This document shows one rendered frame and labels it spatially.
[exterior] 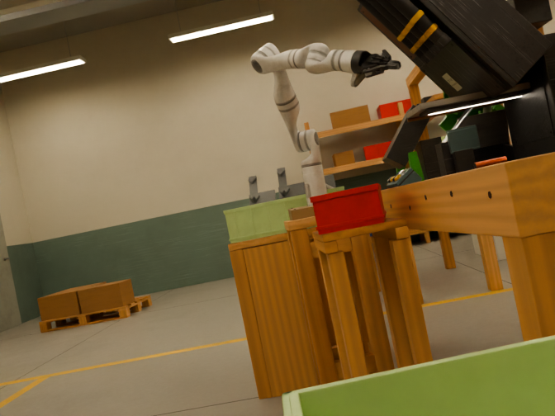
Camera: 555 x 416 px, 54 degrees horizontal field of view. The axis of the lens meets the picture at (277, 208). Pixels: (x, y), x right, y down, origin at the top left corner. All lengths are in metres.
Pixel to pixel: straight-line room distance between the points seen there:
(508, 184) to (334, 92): 8.16
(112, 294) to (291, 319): 4.65
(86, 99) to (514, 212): 9.25
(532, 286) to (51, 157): 9.44
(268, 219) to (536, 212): 1.76
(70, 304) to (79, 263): 2.57
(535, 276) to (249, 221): 1.80
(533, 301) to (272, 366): 1.83
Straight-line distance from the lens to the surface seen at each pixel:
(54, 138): 10.16
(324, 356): 2.32
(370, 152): 8.57
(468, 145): 1.81
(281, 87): 2.25
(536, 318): 1.18
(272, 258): 2.69
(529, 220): 1.14
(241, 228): 2.73
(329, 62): 1.89
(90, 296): 7.28
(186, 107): 9.44
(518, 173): 1.14
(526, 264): 1.15
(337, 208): 1.67
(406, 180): 1.96
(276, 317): 2.73
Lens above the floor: 0.89
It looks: 1 degrees up
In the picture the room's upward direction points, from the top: 11 degrees counter-clockwise
